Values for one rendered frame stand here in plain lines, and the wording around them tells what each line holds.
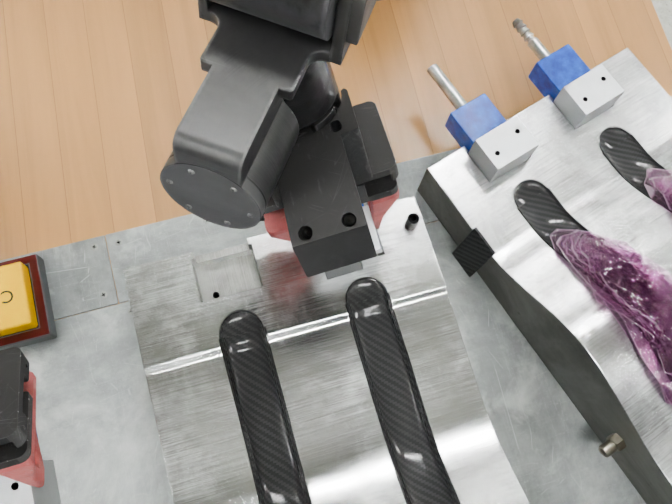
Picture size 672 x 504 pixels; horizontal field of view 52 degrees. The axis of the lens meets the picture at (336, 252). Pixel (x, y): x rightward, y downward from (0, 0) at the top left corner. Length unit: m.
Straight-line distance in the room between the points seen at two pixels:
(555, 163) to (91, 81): 0.49
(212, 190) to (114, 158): 0.39
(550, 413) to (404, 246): 0.22
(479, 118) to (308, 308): 0.25
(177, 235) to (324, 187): 0.33
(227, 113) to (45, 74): 0.48
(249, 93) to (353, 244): 0.10
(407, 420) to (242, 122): 0.32
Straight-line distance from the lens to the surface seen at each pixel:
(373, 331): 0.58
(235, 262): 0.62
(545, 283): 0.64
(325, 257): 0.39
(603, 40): 0.87
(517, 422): 0.69
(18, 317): 0.67
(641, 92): 0.78
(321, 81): 0.40
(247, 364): 0.58
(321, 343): 0.57
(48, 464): 0.55
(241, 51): 0.37
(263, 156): 0.36
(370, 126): 0.48
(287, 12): 0.34
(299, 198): 0.39
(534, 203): 0.69
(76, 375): 0.69
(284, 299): 0.58
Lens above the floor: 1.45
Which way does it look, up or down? 72 degrees down
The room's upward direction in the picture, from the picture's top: 12 degrees clockwise
